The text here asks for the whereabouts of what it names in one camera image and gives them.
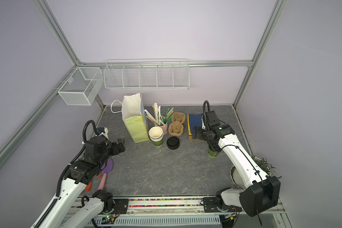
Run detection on red white glove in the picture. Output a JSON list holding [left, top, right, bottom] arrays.
[[85, 173, 102, 192]]

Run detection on stack of paper cups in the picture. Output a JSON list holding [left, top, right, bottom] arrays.
[[149, 126, 163, 147]]

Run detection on brown pulp cup carrier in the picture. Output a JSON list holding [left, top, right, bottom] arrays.
[[168, 112, 186, 136]]

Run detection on illustrated paper bag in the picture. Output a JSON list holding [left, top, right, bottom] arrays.
[[110, 93, 149, 143]]

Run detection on long white wire shelf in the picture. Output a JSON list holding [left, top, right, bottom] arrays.
[[104, 59, 190, 89]]

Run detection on brown wrapped straw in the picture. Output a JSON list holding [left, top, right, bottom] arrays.
[[145, 114, 159, 126]]

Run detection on green paper coffee cup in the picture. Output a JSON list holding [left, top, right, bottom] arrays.
[[208, 147, 219, 158]]

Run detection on green wrapped straw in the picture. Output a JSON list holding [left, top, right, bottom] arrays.
[[161, 108, 174, 124]]

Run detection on brown cardboard box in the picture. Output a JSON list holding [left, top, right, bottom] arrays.
[[188, 135, 199, 141]]

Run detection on purple pink garden trowel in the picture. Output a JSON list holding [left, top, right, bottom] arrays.
[[98, 157, 114, 190]]

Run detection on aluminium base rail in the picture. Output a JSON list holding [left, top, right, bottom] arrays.
[[42, 194, 291, 228]]

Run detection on white wrapped straw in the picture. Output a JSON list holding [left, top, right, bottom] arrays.
[[153, 103, 161, 125]]

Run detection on pink straw holder cup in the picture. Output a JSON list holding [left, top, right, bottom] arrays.
[[157, 123, 168, 135]]

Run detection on small white mesh basket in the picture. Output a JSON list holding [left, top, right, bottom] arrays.
[[58, 67, 104, 106]]

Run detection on potted green plant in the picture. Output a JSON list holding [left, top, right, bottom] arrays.
[[230, 155, 275, 189]]

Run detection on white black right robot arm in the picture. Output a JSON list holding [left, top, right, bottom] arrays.
[[202, 100, 281, 217]]

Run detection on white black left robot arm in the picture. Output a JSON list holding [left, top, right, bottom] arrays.
[[32, 120, 125, 228]]

